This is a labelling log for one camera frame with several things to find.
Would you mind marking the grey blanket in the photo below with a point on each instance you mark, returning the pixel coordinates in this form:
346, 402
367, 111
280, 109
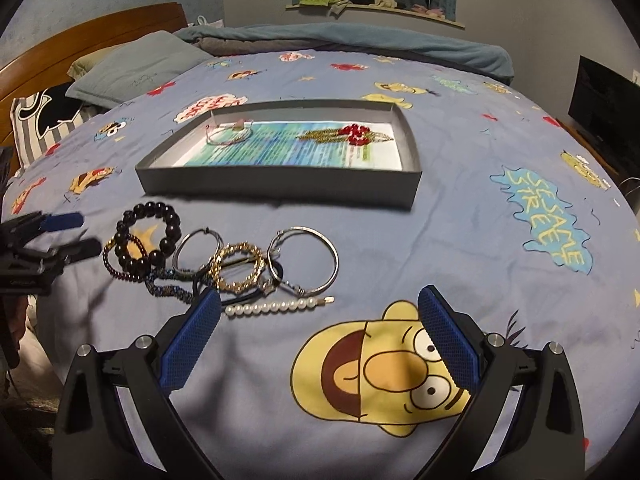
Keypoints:
215, 45

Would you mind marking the small silver hoop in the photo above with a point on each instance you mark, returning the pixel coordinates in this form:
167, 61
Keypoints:
179, 255

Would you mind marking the striped black white pillow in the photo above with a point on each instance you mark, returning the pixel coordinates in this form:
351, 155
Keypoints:
30, 130

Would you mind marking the blue cartoon printed bedsheet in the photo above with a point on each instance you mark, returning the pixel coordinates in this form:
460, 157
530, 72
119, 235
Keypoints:
450, 240

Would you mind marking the black television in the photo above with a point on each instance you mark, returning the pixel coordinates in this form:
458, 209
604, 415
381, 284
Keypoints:
600, 105

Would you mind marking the red bead ornament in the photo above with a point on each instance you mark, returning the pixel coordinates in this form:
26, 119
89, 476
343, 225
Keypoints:
355, 133

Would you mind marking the pink trinkets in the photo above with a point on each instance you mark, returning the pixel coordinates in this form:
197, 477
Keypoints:
430, 11

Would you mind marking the grey blue pillow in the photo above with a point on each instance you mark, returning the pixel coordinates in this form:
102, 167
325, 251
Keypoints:
135, 70

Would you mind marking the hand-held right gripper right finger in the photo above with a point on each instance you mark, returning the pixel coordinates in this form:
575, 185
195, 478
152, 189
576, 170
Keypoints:
447, 340

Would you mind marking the pearl hair clip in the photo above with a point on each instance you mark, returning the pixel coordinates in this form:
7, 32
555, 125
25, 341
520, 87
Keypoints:
270, 306

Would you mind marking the wooden television stand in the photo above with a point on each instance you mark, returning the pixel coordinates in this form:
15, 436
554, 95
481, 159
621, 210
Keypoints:
582, 136

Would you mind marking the large silver hoop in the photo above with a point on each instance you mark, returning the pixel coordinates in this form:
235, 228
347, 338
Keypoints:
334, 260

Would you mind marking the wooden headboard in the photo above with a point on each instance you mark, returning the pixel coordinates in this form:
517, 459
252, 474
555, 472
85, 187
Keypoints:
75, 35

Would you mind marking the olive pillow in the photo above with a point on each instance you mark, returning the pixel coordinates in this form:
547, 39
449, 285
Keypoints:
85, 62

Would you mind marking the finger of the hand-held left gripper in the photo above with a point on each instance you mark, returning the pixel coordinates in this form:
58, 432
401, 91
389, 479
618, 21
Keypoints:
80, 250
62, 221

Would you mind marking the white plastic bag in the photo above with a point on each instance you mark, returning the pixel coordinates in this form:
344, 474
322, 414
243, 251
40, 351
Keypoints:
205, 21

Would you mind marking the grey shallow cardboard box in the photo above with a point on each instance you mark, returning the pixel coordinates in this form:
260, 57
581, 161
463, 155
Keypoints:
275, 185

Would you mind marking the grey cloth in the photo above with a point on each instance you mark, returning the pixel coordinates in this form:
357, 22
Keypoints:
339, 8

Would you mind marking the blue duvet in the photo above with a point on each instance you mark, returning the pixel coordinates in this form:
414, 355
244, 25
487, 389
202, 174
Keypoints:
350, 40

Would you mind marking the blue green printed paper liner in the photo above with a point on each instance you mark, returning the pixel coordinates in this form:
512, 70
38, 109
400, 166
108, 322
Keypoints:
280, 145

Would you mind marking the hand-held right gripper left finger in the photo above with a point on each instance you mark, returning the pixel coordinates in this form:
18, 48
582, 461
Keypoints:
192, 340

